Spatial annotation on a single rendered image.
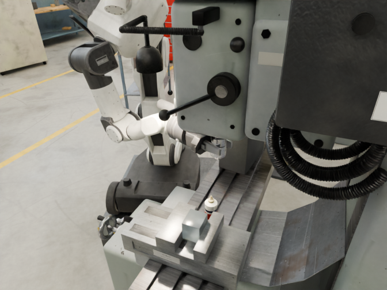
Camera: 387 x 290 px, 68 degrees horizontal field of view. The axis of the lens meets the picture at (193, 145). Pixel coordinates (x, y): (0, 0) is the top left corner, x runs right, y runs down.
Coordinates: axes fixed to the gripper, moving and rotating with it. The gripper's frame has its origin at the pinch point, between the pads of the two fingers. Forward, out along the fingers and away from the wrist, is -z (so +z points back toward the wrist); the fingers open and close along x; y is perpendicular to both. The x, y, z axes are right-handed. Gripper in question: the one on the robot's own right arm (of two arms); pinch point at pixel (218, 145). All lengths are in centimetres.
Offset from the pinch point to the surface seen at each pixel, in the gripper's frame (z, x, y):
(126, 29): 5.7, -22.7, -34.5
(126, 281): 25, -26, 65
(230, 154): 11.7, 22.6, 19.7
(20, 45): 606, 129, 81
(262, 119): -17.2, -6.8, -16.6
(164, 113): 4.6, -15.8, -14.3
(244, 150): 6.0, 23.9, 15.9
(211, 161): 73, 85, 84
